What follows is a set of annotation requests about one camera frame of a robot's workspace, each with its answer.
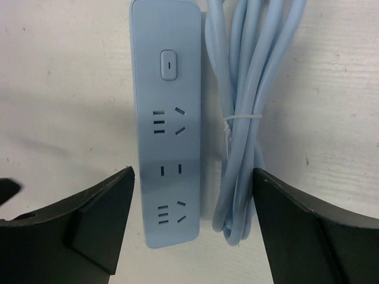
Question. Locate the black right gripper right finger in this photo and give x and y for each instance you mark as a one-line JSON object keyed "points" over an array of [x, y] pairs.
{"points": [[308, 240]]}

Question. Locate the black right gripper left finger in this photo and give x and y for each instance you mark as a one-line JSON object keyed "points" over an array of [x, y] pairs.
{"points": [[75, 240]]}

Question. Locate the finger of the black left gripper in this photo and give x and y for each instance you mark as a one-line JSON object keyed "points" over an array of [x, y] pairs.
{"points": [[9, 187]]}

